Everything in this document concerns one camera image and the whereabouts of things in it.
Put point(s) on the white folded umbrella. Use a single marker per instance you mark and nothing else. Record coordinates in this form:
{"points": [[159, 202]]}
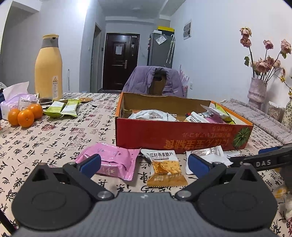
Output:
{"points": [[170, 49]]}

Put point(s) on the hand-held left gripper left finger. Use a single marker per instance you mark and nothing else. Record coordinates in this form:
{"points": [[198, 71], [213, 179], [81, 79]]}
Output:
{"points": [[91, 165]]}

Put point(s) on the small green white packet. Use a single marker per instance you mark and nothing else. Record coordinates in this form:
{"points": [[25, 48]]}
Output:
{"points": [[70, 108], [53, 109]]}

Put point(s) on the yellow thermos bottle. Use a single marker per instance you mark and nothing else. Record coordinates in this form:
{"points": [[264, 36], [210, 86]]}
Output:
{"points": [[49, 73]]}

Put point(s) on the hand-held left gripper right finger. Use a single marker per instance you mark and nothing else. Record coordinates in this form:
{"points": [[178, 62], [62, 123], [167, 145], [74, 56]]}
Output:
{"points": [[198, 166]]}

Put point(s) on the yellow box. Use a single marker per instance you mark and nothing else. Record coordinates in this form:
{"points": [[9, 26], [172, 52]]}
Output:
{"points": [[166, 29]]}

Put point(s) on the grey refrigerator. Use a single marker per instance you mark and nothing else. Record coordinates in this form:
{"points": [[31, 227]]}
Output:
{"points": [[157, 54]]}

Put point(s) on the patterned slim vase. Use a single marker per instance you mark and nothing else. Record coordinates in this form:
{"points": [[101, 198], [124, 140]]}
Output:
{"points": [[288, 116]]}

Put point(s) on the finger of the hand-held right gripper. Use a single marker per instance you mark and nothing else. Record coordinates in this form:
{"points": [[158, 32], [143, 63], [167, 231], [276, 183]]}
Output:
{"points": [[239, 160], [270, 151]]}

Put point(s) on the brown chair back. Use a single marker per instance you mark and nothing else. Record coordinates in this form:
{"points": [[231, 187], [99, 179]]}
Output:
{"points": [[157, 84]]}

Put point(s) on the purple jacket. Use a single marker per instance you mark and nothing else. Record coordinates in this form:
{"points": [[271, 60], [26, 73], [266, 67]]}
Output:
{"points": [[136, 82]]}

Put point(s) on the dried pink rose bouquet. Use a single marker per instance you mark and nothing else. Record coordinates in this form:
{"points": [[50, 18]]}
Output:
{"points": [[262, 66]]}

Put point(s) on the clear plastic bag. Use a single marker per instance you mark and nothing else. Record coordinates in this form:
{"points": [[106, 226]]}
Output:
{"points": [[160, 39]]}

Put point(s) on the silver snack packet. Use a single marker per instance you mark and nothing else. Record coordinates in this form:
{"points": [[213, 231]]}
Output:
{"points": [[152, 115]]}

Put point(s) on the pink snack packet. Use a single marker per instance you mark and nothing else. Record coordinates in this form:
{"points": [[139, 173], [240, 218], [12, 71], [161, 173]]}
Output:
{"points": [[114, 159], [216, 120]]}

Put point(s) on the pink ribbed vase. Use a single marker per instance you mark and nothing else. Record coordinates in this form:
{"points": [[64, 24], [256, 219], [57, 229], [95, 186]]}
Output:
{"points": [[256, 93]]}

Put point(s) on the dark entrance door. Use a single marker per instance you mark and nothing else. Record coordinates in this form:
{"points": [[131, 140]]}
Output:
{"points": [[118, 73]]}

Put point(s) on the red cardboard box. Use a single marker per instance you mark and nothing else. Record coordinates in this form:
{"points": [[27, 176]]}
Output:
{"points": [[159, 136]]}

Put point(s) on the grey interior door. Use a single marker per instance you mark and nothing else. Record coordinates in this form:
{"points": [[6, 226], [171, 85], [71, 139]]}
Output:
{"points": [[97, 61]]}

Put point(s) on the orange mandarin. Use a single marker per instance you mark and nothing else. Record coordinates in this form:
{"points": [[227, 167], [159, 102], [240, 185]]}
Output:
{"points": [[37, 110], [13, 117], [26, 118]]}

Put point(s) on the white cracker snack packet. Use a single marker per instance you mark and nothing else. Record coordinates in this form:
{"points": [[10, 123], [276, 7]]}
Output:
{"points": [[164, 168], [196, 118], [212, 152]]}

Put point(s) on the small orange packet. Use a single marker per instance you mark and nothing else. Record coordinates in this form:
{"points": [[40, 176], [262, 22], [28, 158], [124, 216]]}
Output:
{"points": [[86, 99]]}

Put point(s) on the small brown packet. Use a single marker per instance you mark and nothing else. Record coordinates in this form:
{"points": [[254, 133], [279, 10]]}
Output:
{"points": [[45, 101]]}

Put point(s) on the glass jar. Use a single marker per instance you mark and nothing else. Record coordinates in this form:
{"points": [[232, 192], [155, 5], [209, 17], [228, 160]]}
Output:
{"points": [[275, 111]]}

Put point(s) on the pale folding rack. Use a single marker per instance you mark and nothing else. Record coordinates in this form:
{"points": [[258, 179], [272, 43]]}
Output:
{"points": [[184, 79]]}

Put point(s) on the lilac tissue pack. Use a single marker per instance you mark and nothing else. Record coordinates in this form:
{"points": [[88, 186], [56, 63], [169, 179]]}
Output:
{"points": [[16, 100]]}

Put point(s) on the folded patterned blanket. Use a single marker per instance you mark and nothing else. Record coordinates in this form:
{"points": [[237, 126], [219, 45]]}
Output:
{"points": [[264, 123]]}

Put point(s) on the colourful foil snack packet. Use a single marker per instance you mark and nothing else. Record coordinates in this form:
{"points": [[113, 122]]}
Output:
{"points": [[209, 111]]}

